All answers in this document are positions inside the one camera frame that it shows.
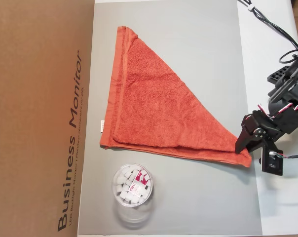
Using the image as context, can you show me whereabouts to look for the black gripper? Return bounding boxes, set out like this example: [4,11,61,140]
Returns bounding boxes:
[234,110,283,155]

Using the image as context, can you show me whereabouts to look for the orange terry towel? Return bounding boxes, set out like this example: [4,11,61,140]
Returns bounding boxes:
[99,25,253,168]

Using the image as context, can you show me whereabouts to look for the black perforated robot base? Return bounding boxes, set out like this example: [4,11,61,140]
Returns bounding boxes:
[266,64,293,86]

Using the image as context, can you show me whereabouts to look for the grey table mat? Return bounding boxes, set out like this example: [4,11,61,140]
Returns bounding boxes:
[77,2,263,236]

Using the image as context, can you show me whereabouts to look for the red white paper insert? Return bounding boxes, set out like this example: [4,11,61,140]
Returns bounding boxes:
[129,170,151,198]

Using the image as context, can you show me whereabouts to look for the clear plastic jar white cubes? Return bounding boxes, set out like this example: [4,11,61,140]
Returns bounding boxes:
[111,163,156,229]

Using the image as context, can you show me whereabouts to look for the brown cardboard monitor box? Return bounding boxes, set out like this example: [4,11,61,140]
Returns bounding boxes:
[0,0,95,237]

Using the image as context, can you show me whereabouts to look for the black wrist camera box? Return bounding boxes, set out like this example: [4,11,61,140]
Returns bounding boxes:
[259,140,285,176]

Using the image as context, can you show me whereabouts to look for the red white servo wire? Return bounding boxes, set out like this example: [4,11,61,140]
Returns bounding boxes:
[257,102,298,118]

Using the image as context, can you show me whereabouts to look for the black power cable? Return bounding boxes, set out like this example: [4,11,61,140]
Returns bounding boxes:
[245,0,298,50]
[237,0,298,65]

